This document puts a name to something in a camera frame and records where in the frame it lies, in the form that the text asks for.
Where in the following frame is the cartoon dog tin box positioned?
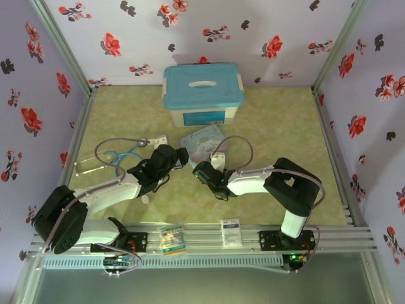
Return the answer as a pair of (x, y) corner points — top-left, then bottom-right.
(179, 123), (226, 170)

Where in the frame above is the blue stethoscope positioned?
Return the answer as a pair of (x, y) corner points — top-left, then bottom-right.
(74, 137), (149, 179)

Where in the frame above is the white blue label packet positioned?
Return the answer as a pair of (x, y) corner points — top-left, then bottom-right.
(220, 218), (244, 250)

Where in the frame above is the blue lid storage box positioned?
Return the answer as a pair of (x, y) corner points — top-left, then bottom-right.
(162, 63), (246, 129)

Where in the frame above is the clear packet of small parts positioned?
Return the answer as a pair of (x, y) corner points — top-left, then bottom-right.
(157, 225), (188, 257)

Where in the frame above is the aluminium mounting rail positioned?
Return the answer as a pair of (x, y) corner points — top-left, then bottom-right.
(27, 221), (379, 255)

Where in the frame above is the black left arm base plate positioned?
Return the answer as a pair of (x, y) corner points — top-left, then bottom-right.
(90, 232), (149, 254)

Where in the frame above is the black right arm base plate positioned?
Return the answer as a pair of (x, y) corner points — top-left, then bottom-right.
(258, 230), (317, 253)

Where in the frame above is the grey slotted cable duct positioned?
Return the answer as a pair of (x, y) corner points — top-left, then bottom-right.
(42, 255), (284, 270)

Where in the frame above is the aluminium side rail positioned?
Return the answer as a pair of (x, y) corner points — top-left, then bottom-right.
(53, 88), (97, 203)
(311, 88), (365, 227)

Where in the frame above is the grey left base cable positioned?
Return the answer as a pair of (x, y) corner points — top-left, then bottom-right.
(100, 243), (142, 279)

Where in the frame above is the grey base cable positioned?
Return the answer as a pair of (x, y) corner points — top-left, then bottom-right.
(100, 243), (142, 279)
(283, 248), (317, 275)

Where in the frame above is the grey right base cable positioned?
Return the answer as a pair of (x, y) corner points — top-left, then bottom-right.
(283, 248), (317, 275)

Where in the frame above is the aluminium frame post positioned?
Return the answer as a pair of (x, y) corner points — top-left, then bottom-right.
(28, 0), (94, 94)
(311, 0), (371, 92)

